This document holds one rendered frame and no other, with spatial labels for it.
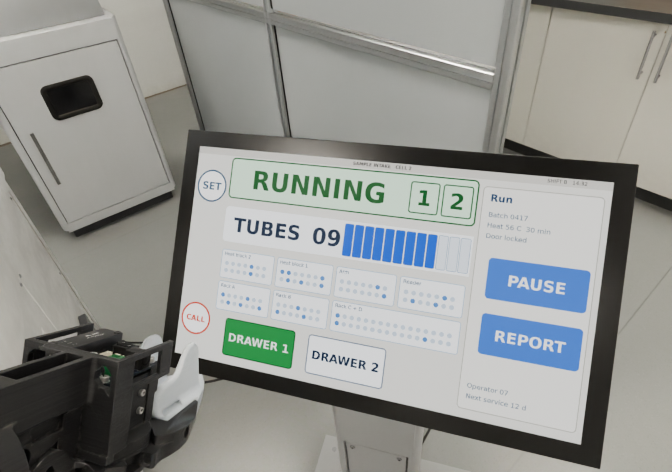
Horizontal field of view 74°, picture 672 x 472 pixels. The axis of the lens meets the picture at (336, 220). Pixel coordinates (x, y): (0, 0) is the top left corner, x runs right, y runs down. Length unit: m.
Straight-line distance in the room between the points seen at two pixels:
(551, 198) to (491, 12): 0.71
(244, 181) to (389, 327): 0.25
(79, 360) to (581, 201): 0.46
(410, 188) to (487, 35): 0.72
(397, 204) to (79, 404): 0.35
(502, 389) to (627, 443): 1.26
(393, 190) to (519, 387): 0.25
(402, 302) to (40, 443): 0.35
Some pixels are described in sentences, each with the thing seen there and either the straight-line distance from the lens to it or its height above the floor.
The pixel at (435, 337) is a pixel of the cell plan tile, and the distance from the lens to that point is 0.52.
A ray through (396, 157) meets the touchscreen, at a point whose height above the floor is 1.19.
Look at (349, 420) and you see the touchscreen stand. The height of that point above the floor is 0.71.
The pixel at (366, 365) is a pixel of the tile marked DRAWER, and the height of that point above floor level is 1.00.
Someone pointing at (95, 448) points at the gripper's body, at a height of 1.20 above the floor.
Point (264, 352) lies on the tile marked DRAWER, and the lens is 0.57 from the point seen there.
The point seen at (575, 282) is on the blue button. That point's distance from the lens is 0.52.
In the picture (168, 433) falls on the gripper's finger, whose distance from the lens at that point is 0.35.
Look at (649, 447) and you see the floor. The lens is 1.80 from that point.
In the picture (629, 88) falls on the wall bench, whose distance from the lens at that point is 2.51.
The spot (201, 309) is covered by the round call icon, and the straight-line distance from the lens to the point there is 0.60.
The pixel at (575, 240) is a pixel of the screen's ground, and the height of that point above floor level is 1.14.
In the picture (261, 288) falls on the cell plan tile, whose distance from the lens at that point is 0.56.
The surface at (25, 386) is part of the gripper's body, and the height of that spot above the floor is 1.26.
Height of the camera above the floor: 1.45
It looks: 39 degrees down
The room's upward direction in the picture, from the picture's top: 5 degrees counter-clockwise
